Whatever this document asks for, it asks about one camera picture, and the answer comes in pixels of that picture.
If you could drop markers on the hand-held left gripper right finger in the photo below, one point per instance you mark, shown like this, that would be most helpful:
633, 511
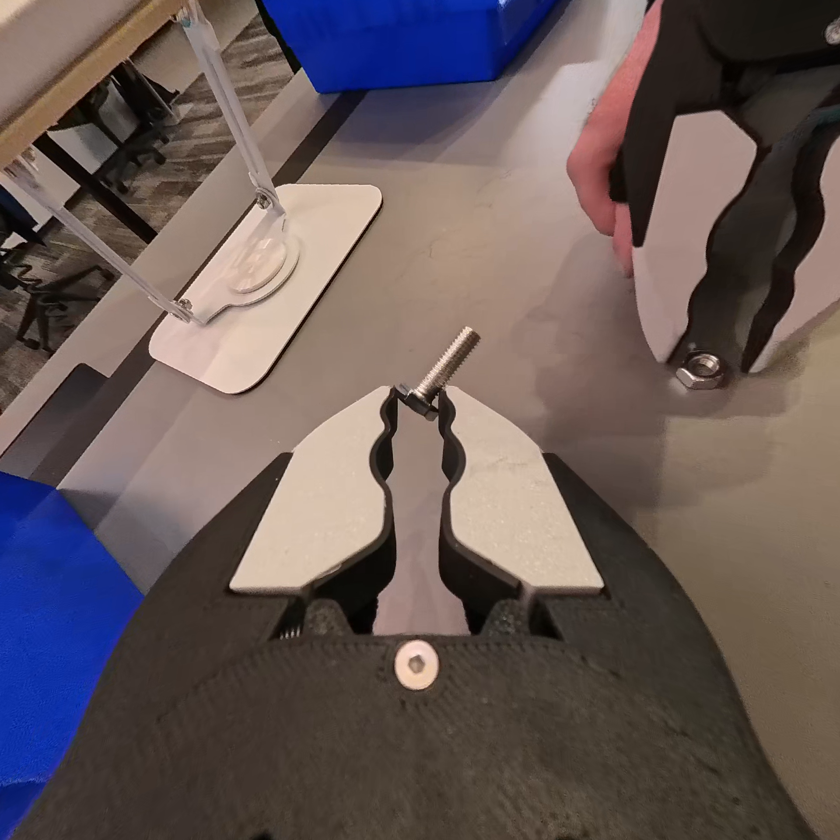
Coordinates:
518, 512

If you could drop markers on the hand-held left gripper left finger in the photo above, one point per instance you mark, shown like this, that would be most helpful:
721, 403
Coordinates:
315, 512

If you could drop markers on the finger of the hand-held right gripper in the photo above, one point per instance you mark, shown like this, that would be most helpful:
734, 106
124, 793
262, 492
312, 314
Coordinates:
682, 229
820, 282

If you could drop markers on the steel hex nut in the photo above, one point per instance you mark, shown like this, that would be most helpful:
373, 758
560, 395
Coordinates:
686, 377

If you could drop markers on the steel hex bolt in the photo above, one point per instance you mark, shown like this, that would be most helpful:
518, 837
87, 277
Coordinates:
449, 358

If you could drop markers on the blue plastic bin with divider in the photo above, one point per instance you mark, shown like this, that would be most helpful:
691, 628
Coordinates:
52, 623

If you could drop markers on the grey desk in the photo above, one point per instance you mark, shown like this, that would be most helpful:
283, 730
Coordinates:
492, 229

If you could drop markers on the person's right hand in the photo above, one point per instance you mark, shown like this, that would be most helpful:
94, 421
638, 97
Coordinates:
604, 144

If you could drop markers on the white document stand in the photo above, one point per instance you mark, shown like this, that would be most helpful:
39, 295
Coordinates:
262, 315

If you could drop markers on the black office chair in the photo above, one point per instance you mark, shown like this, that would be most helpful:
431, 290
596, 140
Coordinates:
131, 131

